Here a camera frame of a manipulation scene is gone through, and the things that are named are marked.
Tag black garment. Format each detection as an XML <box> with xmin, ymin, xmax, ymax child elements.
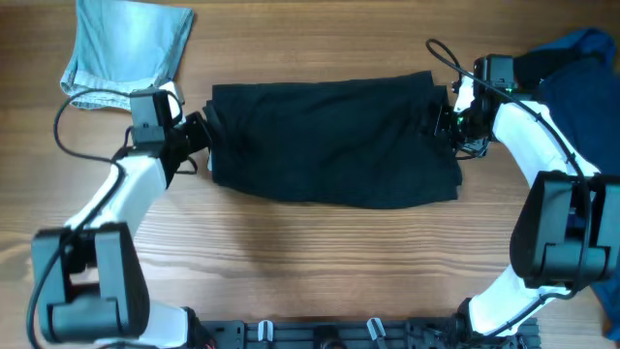
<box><xmin>203</xmin><ymin>71</ymin><xmax>462</xmax><ymax>209</ymax></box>

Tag right black cable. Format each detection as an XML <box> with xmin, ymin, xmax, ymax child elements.
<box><xmin>424</xmin><ymin>38</ymin><xmax>595</xmax><ymax>335</ymax></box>

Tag left black cable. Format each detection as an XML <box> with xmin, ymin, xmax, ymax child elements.
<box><xmin>26</xmin><ymin>87</ymin><xmax>185</xmax><ymax>349</ymax></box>

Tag folded light blue jeans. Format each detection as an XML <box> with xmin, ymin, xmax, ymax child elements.
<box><xmin>60</xmin><ymin>0</ymin><xmax>195</xmax><ymax>110</ymax></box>

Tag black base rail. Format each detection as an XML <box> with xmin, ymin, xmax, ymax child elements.
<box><xmin>202</xmin><ymin>317</ymin><xmax>542</xmax><ymax>349</ymax></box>

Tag black cable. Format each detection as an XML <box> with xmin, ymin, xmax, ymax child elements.
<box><xmin>26</xmin><ymin>87</ymin><xmax>185</xmax><ymax>349</ymax></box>
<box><xmin>424</xmin><ymin>38</ymin><xmax>595</xmax><ymax>335</ymax></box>

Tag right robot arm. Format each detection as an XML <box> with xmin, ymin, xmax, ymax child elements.
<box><xmin>436</xmin><ymin>54</ymin><xmax>619</xmax><ymax>348</ymax></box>

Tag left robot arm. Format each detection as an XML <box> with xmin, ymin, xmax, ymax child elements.
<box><xmin>25</xmin><ymin>82</ymin><xmax>217</xmax><ymax>348</ymax></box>

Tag dark blue garment pile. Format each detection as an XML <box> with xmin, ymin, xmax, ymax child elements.
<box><xmin>512</xmin><ymin>27</ymin><xmax>620</xmax><ymax>342</ymax></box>

